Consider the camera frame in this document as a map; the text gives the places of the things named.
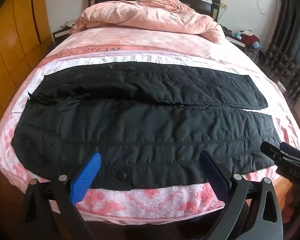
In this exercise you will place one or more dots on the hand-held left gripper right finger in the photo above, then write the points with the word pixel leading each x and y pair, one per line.
pixel 213 173

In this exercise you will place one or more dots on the dark patterned curtain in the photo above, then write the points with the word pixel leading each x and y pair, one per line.
pixel 290 42

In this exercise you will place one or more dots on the dark nightstand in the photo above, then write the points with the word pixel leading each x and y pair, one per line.
pixel 58 33
pixel 236 41

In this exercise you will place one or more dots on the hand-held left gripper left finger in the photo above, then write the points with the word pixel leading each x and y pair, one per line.
pixel 86 177

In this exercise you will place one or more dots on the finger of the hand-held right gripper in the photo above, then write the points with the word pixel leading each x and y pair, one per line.
pixel 272 151
pixel 292 151

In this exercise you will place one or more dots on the black quilted jacket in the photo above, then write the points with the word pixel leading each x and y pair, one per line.
pixel 140 120

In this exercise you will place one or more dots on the pink fluffy quilt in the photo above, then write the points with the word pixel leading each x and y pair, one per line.
pixel 145 15

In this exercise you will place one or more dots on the orange wooden wardrobe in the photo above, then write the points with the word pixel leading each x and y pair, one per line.
pixel 12 42

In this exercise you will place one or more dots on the red cloth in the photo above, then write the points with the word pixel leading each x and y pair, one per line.
pixel 250 39

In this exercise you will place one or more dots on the pink printed bed sheet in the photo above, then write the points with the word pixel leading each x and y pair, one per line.
pixel 150 201

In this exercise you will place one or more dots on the plaid cloth bag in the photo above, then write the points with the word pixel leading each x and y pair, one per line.
pixel 252 55

